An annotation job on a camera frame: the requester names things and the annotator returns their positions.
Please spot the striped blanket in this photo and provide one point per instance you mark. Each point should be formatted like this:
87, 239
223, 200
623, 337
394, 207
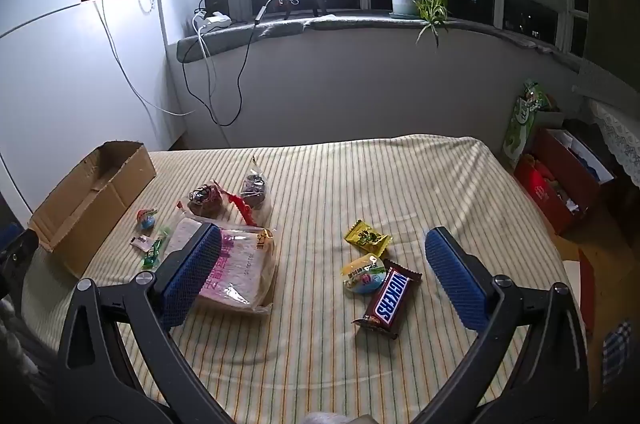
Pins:
320, 184

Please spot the grey windowsill mat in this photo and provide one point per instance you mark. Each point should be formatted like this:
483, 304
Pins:
350, 24

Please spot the sliced bread bag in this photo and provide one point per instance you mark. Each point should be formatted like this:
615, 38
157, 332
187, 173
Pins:
240, 264

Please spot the green printed bag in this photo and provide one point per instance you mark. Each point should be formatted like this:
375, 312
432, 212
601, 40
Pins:
520, 129

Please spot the small colourful ball candy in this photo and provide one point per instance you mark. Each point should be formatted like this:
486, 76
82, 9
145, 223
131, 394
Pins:
146, 219

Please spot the green candy packet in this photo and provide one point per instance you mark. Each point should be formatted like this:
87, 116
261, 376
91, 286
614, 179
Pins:
152, 251

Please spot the yellow snack packet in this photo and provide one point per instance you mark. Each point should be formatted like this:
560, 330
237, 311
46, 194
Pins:
367, 238

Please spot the white power strip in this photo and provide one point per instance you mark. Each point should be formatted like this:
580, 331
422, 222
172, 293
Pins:
215, 20

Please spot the clear bag of dark cake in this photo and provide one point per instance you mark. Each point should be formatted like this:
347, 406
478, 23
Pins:
252, 191
205, 199

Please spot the round colourful candy packet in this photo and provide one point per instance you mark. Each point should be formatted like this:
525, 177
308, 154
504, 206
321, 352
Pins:
364, 276

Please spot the white lace cloth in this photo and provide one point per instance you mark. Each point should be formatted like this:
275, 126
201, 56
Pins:
620, 134

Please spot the brown chocolate bar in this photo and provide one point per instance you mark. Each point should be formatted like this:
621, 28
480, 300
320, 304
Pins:
390, 299

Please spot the small pink packet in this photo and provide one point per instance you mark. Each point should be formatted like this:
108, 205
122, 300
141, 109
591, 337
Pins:
140, 242

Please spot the red candy strip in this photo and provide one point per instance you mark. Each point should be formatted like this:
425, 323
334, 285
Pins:
240, 206

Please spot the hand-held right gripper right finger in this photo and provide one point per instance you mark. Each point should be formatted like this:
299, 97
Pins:
452, 274

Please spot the red storage box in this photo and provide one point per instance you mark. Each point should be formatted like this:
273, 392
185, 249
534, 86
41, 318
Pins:
545, 199

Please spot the blue checked cloth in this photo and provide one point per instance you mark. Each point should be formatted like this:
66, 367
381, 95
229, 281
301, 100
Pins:
617, 349

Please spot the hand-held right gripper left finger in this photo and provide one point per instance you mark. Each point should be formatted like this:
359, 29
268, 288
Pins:
192, 274

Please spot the white wardrobe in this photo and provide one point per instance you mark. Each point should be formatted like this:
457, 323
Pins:
75, 79

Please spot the brown cardboard box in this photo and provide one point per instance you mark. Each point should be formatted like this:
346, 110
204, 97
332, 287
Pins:
75, 214

